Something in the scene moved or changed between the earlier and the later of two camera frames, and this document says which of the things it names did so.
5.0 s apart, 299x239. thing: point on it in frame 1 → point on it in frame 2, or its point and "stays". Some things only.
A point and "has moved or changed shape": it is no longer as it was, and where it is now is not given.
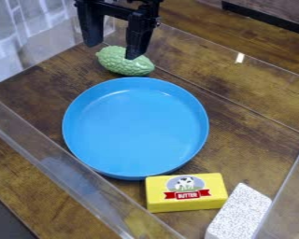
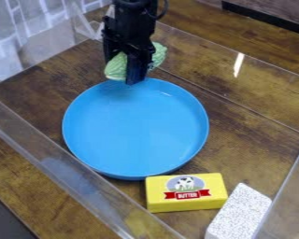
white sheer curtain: x=31 y=30 stays
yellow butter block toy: x=185 y=192 stays
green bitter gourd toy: x=114 y=60 has moved or changed shape
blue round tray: x=135 y=128 stays
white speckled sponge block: x=241 y=215 stays
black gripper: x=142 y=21 → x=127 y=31
